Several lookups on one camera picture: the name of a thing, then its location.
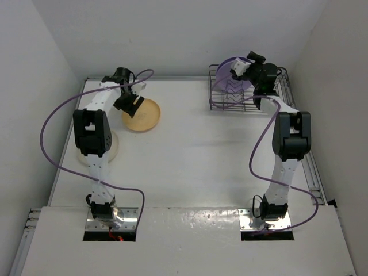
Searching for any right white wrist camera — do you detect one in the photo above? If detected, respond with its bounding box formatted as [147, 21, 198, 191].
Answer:
[231, 57, 252, 76]

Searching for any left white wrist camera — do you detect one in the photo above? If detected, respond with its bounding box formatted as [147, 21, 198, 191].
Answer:
[131, 82, 147, 95]

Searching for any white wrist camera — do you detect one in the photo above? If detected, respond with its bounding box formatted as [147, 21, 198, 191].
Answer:
[231, 57, 252, 76]
[131, 82, 147, 95]

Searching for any orange plastic plate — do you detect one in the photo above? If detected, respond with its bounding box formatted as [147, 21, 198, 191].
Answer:
[121, 99, 161, 132]

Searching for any metal base plate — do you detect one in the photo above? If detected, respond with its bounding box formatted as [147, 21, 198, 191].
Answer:
[85, 207, 139, 232]
[238, 208, 292, 232]

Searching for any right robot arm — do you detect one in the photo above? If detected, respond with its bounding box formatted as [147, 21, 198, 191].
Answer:
[231, 52, 312, 220]

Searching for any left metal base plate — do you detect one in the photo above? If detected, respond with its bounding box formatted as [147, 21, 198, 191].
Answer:
[85, 207, 139, 232]

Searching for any cream plastic plate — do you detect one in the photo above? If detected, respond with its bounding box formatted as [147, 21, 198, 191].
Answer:
[76, 131, 119, 167]

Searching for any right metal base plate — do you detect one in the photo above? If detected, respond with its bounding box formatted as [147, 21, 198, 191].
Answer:
[238, 208, 292, 232]

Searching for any wire dish rack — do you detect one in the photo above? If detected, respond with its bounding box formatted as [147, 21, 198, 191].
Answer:
[208, 64, 296, 114]

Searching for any aluminium frame rail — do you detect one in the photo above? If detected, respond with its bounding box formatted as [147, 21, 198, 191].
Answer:
[301, 151, 328, 205]

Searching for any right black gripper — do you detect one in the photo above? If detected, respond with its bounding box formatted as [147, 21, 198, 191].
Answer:
[233, 51, 266, 90]

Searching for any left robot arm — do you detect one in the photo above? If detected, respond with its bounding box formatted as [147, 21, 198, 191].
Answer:
[73, 67, 145, 223]

